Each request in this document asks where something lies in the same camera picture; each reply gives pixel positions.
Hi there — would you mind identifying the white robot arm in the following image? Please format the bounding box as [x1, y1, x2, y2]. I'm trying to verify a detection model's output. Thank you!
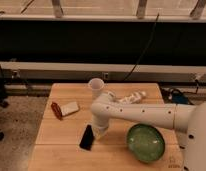
[79, 92, 206, 171]

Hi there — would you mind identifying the blue object with cables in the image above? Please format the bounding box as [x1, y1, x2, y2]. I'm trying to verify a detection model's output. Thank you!
[161, 88, 192, 105]

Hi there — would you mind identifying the green glass bowl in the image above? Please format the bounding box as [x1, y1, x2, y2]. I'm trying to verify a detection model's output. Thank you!
[126, 124, 165, 163]

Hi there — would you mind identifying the brown chocolate bar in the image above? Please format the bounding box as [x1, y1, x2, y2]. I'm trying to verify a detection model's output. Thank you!
[51, 102, 62, 120]

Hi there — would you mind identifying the black hanging cable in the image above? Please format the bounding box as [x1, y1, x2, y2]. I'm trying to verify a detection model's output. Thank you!
[123, 12, 160, 82]

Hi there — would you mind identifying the crumpled white plastic bottle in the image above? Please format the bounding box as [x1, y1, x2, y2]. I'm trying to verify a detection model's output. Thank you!
[118, 91, 146, 104]

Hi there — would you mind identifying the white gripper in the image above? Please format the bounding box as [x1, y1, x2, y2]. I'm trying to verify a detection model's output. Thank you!
[79, 115, 109, 150]

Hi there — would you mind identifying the white plastic cup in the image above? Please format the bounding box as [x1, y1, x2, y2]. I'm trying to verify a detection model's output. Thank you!
[88, 78, 104, 99]

